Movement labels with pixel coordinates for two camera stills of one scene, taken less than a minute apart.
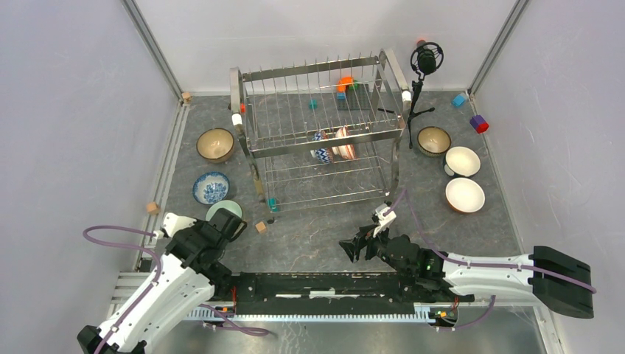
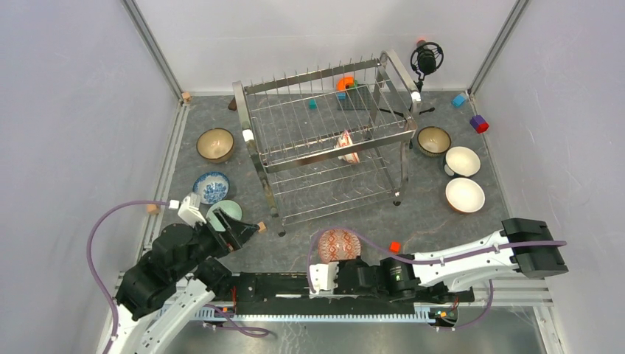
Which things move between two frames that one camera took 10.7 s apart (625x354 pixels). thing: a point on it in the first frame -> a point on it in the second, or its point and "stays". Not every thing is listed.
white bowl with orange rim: (464, 195) stays
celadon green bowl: (230, 206) stays
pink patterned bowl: (322, 154) -> (337, 245)
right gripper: (362, 238) -> (344, 263)
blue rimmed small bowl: (461, 161) stays
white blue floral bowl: (211, 187) stays
